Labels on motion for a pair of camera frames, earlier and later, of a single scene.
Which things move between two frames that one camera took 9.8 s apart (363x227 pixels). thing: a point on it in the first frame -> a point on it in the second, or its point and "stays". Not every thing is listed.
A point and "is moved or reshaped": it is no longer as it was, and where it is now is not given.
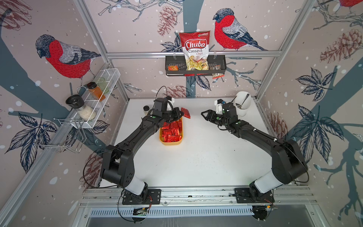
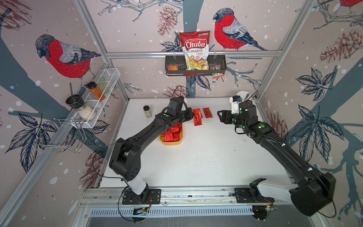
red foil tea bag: (186, 113) is moved or reshaped
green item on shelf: (101, 82) stays
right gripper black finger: (210, 115) -> (222, 118)
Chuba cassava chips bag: (195, 47) stays
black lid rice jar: (77, 102) stays
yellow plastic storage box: (161, 140) stays
